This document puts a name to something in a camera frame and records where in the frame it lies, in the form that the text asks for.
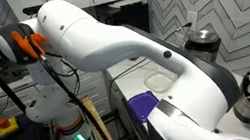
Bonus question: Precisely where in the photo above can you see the black power cable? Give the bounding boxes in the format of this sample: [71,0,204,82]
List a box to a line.
[102,56,161,140]

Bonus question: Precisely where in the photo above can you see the orange cable clip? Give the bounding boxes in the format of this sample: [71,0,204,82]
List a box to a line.
[10,25,50,63]

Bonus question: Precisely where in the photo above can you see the purple plastic lid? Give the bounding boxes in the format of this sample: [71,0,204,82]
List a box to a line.
[124,89,163,127]

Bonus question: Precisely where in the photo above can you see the light wooden board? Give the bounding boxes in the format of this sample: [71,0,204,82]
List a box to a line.
[80,91,120,140]

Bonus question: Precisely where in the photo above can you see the black coffee maker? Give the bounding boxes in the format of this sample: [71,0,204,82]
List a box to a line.
[182,25,225,68]

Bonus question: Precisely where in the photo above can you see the yellow emergency stop box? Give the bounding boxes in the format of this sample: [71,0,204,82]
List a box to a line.
[0,114,22,139]

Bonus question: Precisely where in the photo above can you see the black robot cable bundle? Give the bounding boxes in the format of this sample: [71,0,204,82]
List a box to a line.
[37,44,121,140]

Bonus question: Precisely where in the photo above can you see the black background appliance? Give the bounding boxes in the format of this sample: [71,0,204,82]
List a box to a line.
[100,0,153,40]

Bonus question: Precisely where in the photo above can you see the large clear plastic lunchbox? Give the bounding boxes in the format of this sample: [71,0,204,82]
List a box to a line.
[141,66,181,96]

